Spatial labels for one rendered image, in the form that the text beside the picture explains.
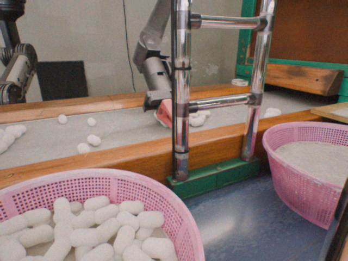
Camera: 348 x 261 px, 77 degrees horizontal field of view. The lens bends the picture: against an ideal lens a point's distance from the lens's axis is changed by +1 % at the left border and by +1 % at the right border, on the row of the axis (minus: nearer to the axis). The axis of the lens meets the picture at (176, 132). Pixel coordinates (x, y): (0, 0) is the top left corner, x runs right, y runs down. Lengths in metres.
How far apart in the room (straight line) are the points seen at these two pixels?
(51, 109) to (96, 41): 1.92
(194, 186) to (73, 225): 0.20
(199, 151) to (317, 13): 0.61
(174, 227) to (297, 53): 0.75
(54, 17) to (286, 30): 2.13
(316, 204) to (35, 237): 0.36
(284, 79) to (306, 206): 0.52
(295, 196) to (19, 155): 0.48
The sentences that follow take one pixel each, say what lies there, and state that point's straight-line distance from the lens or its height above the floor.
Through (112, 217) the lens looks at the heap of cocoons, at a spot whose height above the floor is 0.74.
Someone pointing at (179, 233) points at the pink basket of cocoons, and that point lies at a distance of 0.26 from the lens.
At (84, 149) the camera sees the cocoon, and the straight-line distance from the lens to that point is 0.42.
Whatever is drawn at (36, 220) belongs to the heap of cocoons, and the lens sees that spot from 0.33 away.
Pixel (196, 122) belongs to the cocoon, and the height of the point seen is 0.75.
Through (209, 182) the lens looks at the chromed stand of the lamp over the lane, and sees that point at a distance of 0.42.
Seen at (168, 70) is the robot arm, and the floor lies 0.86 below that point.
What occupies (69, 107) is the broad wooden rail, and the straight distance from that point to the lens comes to 0.70.
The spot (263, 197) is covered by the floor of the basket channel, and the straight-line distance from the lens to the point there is 0.44.
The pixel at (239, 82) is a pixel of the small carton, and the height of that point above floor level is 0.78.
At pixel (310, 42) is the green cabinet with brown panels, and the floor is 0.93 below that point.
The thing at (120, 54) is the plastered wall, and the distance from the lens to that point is 2.59.
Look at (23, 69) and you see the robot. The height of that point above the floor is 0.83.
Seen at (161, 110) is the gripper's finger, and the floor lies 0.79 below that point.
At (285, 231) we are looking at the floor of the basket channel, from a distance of 0.39.
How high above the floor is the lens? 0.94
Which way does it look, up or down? 23 degrees down
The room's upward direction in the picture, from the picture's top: straight up
